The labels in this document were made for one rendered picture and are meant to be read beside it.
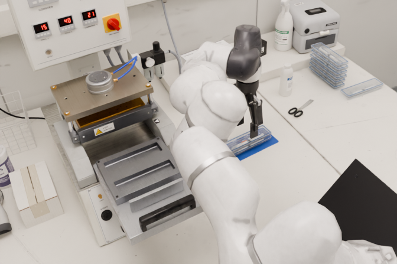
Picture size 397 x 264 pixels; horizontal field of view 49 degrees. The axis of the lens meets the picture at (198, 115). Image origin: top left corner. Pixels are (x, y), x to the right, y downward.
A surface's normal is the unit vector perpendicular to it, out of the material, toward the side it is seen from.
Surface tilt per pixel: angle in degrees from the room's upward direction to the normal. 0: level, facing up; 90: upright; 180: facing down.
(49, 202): 88
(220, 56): 46
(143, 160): 0
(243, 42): 27
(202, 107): 54
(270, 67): 0
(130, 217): 0
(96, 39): 90
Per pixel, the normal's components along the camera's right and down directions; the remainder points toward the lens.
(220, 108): -0.12, 0.37
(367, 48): 0.42, 0.55
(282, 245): -0.52, -0.11
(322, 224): 0.32, -0.47
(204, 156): -0.15, -0.43
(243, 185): 0.27, -0.64
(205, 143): 0.04, -0.73
